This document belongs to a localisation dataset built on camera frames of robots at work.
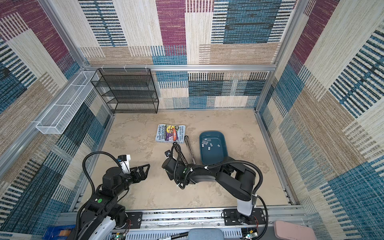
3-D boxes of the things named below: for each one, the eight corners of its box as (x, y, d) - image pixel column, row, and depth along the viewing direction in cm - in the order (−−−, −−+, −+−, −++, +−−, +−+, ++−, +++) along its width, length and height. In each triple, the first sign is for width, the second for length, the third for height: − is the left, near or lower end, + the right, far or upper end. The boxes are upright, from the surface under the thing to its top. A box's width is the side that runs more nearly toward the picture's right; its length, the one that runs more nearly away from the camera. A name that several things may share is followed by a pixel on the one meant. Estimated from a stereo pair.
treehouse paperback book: (156, 143, 103) (155, 140, 100) (159, 127, 112) (158, 124, 109) (184, 143, 103) (184, 140, 100) (185, 127, 112) (185, 124, 109)
